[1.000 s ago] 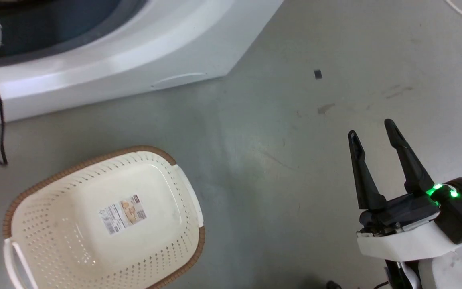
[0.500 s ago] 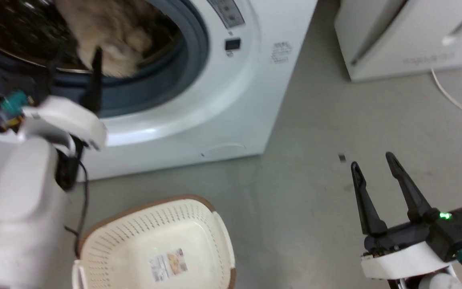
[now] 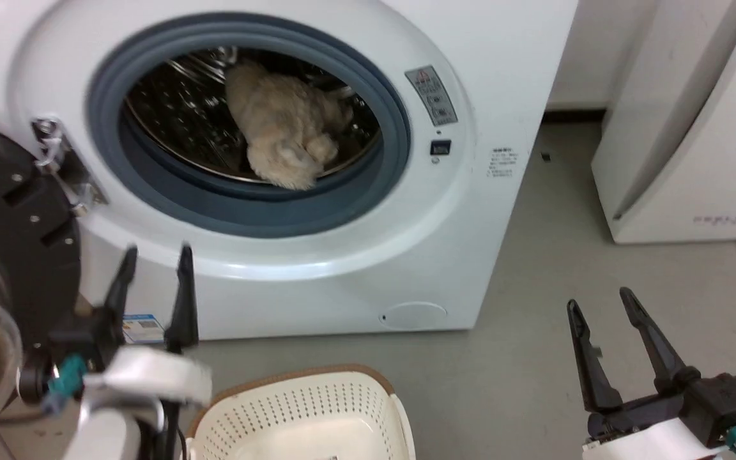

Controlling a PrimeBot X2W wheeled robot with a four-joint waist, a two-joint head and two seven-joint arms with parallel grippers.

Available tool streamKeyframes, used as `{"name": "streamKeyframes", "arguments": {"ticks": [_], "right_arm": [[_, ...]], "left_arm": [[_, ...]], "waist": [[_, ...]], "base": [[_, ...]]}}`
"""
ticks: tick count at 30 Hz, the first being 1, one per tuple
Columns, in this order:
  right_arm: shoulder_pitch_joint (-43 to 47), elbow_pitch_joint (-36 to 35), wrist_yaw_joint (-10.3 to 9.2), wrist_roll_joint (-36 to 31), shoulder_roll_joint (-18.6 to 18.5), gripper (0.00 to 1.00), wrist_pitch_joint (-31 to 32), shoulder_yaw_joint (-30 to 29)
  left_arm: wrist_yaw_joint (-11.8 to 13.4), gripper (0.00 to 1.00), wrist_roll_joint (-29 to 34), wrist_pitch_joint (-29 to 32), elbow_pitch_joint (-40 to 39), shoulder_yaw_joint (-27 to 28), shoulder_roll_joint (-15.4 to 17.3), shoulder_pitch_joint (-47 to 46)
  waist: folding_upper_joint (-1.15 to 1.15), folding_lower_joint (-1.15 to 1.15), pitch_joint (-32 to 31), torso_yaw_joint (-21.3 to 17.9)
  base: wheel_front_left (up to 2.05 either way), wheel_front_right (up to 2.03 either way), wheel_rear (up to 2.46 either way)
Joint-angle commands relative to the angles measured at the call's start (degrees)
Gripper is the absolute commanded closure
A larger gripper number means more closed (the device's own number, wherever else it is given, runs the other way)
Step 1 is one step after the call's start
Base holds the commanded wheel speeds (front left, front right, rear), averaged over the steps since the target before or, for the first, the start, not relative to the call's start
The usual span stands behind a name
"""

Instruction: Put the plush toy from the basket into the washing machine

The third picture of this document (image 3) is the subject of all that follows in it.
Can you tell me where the cream perforated laundry basket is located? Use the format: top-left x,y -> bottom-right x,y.
185,364 -> 417,460

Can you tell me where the dark round washer door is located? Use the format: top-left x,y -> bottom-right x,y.
0,115 -> 82,436

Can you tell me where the small text sticker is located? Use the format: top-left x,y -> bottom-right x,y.
487,147 -> 520,179

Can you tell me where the grey warning label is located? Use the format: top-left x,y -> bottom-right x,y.
404,65 -> 459,127

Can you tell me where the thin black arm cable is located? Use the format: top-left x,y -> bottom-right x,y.
161,397 -> 188,460

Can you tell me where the white floor appliance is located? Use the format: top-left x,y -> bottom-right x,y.
591,0 -> 736,245

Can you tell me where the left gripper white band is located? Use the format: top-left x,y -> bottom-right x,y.
47,242 -> 213,410

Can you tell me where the blue energy label sticker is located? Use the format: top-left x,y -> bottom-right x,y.
122,313 -> 166,346

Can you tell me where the black baseboard strip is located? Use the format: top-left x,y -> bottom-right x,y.
544,109 -> 608,125

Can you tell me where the metal door hinge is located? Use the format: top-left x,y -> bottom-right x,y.
31,117 -> 109,216

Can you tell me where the beige fluffy garment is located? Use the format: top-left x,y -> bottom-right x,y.
224,59 -> 355,192

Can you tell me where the steel washer drum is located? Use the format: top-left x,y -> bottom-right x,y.
124,46 -> 382,185

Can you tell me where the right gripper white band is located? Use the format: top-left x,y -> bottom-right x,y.
567,287 -> 730,460

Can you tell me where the white front-load washing machine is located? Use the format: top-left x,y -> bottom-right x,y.
0,0 -> 579,342

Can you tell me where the grey rubber door gasket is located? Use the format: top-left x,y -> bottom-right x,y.
86,13 -> 412,240

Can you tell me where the round drain filter cover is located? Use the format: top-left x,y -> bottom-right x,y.
379,302 -> 449,331

